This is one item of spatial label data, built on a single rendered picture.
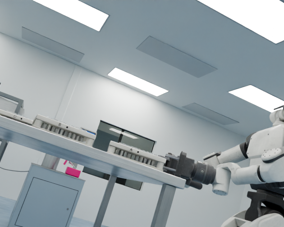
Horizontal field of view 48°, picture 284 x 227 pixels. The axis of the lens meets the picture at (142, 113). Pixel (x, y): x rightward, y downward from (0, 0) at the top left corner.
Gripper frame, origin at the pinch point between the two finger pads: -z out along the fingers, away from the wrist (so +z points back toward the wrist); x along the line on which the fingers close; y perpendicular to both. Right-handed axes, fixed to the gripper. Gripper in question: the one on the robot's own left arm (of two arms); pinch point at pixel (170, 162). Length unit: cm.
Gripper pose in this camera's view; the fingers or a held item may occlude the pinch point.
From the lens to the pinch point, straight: 139.3
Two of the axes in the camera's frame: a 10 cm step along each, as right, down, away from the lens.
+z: 9.5, 2.9, -0.7
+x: -3.0, 9.2, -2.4
